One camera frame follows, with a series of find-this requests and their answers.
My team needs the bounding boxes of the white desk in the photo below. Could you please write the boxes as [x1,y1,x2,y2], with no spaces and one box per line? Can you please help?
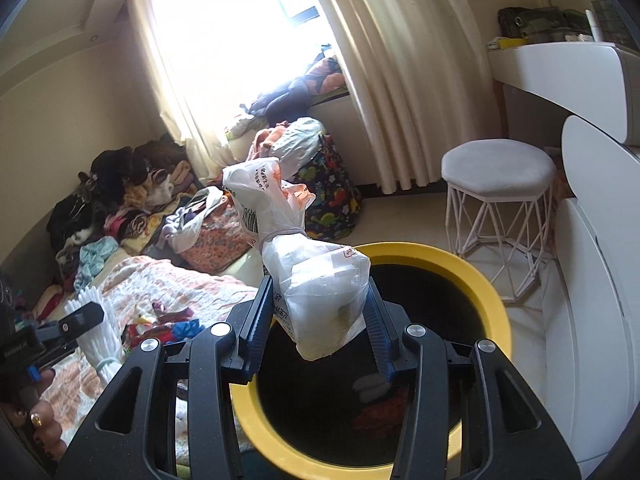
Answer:
[487,42,640,147]

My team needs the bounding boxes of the light blue garment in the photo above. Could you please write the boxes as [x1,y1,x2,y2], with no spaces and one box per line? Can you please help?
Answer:
[74,237,121,292]

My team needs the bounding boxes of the clothes on window sill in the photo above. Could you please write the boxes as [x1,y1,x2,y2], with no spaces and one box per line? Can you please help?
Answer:
[225,42,349,137]

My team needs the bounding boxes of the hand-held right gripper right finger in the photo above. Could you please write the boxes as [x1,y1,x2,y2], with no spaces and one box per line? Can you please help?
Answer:
[362,280,581,480]

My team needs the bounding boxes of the cream curtain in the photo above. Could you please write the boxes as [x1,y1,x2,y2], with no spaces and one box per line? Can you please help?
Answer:
[300,0,453,194]

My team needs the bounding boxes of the person's left hand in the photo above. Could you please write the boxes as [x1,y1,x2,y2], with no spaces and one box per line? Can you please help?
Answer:
[5,367,68,466]

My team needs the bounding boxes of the white chair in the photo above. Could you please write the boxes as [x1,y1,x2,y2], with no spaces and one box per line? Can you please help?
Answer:
[541,115,640,467]

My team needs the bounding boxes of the dinosaur print storage bag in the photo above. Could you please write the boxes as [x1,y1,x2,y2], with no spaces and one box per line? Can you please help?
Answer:
[294,132,364,241]

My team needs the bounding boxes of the white wire frame stool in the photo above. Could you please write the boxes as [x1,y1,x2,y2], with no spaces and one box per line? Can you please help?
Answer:
[441,138,559,306]

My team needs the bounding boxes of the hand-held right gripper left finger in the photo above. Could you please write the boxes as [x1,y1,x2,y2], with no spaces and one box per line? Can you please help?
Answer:
[55,275,275,480]

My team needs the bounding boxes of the yellow rimmed black bin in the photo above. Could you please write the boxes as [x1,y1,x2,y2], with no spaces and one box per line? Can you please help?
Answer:
[227,242,512,480]

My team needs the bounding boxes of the white plastic bag of clothes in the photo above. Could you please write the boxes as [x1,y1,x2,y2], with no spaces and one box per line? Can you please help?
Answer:
[250,117,324,172]

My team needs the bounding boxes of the purple wrapper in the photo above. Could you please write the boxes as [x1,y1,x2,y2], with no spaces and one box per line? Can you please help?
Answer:
[150,300,197,323]

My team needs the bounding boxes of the pile of clothes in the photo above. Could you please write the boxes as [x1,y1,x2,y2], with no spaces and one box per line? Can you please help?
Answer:
[47,132,201,306]

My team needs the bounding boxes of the red wrapper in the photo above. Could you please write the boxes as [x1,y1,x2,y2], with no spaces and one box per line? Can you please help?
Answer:
[125,322,176,352]

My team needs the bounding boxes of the window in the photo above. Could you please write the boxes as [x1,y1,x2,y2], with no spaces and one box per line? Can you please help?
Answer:
[155,0,336,126]

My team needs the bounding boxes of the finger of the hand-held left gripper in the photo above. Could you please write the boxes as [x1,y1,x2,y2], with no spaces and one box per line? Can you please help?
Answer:
[20,302,106,361]

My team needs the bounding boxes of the red packet in bin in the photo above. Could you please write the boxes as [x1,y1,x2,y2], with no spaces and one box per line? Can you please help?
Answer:
[352,387,407,437]

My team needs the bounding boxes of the peach and white blanket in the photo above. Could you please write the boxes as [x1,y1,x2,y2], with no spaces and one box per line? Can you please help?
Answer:
[0,255,262,480]

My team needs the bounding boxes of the blue wrapper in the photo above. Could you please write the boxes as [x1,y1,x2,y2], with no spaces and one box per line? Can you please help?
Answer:
[171,319,204,344]

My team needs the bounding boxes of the bundle of white plastic strips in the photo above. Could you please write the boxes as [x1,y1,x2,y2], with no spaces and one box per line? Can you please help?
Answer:
[62,285,127,387]

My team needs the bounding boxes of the wire grid organiser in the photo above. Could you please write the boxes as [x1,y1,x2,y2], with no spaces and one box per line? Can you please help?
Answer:
[589,0,640,52]

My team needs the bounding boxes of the sheer white curtain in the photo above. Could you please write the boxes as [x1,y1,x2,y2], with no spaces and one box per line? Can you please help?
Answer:
[127,0,236,182]

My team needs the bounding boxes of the green camouflage bag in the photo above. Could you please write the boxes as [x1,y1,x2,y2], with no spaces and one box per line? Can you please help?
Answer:
[497,6,592,44]

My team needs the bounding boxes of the white window bench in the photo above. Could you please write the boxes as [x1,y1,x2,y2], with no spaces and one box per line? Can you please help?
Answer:
[305,87,383,187]

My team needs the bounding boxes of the floral fabric bag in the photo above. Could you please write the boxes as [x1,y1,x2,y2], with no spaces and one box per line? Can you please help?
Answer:
[177,204,257,273]

